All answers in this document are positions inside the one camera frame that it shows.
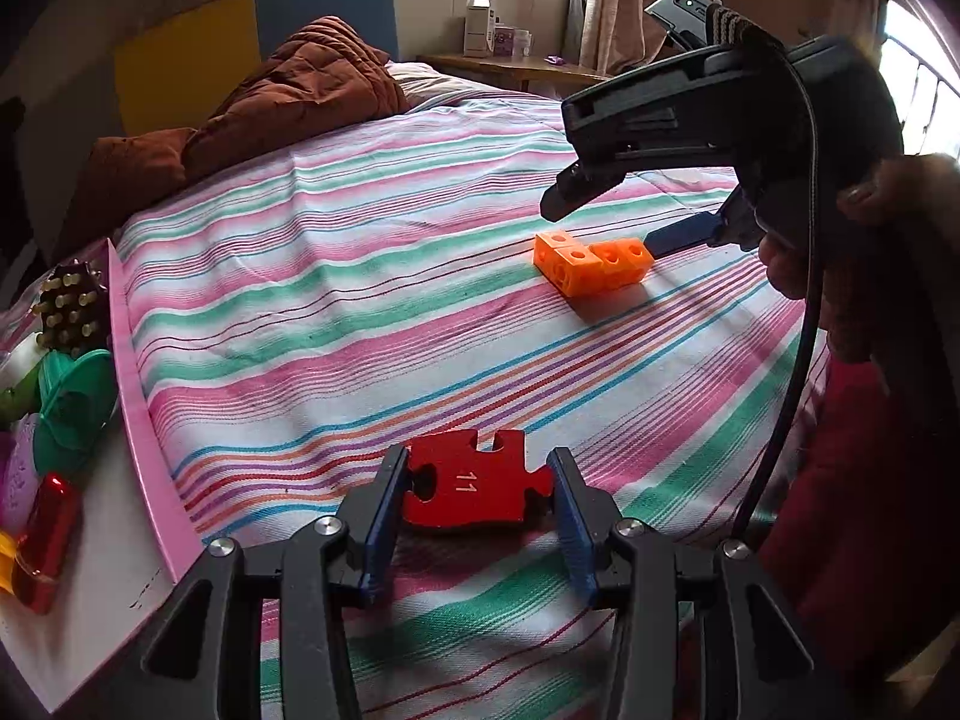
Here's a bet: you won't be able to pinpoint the brown down jacket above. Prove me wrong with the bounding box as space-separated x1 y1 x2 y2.
64 15 412 241

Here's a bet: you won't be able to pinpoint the striped bed blanket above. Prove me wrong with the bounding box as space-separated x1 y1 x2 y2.
105 86 833 720

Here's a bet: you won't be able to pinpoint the yellow green toy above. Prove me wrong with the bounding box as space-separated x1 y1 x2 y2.
0 379 40 425

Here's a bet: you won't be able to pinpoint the white tray with pink rim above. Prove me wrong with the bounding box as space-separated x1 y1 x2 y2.
0 238 205 713

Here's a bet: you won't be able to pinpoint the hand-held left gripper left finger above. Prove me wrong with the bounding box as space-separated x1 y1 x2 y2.
112 444 412 720

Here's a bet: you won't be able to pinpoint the grey yellow blue headboard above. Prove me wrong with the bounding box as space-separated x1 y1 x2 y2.
15 0 398 166

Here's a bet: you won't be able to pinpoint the white carton box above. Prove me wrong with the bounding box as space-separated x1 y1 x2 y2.
463 0 502 57

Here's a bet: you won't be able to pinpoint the beige curtain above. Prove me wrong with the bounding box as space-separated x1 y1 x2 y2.
566 0 676 76

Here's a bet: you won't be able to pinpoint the person's right forearm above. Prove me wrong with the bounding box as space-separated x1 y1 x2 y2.
761 345 960 676

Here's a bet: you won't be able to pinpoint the red puzzle piece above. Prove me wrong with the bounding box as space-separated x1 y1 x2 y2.
401 429 554 535

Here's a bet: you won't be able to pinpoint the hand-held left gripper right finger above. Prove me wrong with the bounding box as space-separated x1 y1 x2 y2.
546 448 841 720

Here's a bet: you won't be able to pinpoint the grey device with green light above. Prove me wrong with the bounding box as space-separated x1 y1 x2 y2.
643 0 725 42

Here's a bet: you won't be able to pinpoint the red shiny toy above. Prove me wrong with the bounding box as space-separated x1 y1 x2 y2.
11 472 82 614

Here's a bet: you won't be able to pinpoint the white pillow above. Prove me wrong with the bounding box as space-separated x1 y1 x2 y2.
386 61 488 115

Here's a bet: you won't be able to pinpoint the black braided cable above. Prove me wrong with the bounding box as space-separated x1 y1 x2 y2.
731 41 824 541

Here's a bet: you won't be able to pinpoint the green ribbed cup toy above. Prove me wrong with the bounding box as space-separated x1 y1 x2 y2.
34 349 121 473

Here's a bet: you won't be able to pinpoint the window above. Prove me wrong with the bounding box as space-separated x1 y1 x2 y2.
877 0 960 158

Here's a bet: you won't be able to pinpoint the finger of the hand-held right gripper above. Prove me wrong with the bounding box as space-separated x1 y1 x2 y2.
645 191 764 257
540 157 627 224

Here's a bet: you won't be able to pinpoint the person's right hand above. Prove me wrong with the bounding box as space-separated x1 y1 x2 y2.
756 152 960 361

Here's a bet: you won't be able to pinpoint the wooden side table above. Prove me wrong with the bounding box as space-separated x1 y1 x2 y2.
416 52 612 95

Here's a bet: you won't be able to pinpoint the orange cube blocks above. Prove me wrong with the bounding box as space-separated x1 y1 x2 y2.
534 231 652 297

